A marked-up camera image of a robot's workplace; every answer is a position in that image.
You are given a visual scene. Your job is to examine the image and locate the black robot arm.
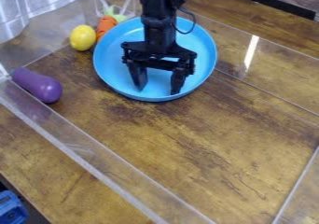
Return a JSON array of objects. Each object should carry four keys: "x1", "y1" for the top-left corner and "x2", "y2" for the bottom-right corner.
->
[{"x1": 122, "y1": 0, "x2": 198, "y2": 95}]

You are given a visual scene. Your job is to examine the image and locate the purple toy eggplant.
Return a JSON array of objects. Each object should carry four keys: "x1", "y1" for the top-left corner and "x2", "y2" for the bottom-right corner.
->
[{"x1": 11, "y1": 67, "x2": 63, "y2": 104}]

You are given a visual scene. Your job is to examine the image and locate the blue object at corner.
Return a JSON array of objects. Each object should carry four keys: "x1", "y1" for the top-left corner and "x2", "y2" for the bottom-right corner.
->
[{"x1": 0, "y1": 190, "x2": 28, "y2": 224}]

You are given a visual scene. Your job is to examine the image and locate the blue plastic tray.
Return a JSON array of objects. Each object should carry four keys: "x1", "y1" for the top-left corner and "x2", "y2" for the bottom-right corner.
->
[{"x1": 93, "y1": 16, "x2": 218, "y2": 103}]

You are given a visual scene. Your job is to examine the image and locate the clear acrylic barrier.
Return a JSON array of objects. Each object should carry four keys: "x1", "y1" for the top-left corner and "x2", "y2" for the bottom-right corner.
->
[{"x1": 0, "y1": 0, "x2": 319, "y2": 224}]

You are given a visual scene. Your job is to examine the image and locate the orange toy carrot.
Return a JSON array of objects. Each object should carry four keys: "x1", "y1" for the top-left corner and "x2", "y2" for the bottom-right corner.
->
[{"x1": 97, "y1": 7, "x2": 127, "y2": 41}]

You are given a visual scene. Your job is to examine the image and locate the yellow toy lemon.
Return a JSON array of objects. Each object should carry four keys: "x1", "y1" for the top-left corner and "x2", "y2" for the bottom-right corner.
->
[{"x1": 70, "y1": 24, "x2": 97, "y2": 51}]

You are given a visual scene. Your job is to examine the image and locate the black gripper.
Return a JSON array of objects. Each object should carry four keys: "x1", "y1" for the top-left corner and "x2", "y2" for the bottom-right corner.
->
[{"x1": 122, "y1": 27, "x2": 198, "y2": 95}]

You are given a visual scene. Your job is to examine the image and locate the black bar on table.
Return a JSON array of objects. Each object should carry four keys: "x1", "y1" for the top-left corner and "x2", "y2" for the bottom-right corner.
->
[{"x1": 251, "y1": 0, "x2": 315, "y2": 21}]

